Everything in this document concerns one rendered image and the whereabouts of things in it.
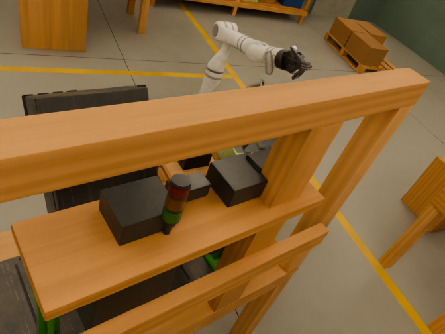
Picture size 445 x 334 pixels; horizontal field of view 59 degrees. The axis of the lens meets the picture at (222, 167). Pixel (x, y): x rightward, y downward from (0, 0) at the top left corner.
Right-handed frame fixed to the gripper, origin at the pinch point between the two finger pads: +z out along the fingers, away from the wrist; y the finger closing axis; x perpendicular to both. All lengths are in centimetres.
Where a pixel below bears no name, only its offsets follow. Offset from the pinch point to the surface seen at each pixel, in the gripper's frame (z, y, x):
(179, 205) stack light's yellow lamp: 34, 10, 66
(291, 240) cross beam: 14, 60, 21
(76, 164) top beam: 49, -15, 84
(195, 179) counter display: 17, 16, 55
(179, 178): 34, 3, 64
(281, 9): -508, 83, -349
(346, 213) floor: -112, 198, -131
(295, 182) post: 27.8, 23.1, 27.7
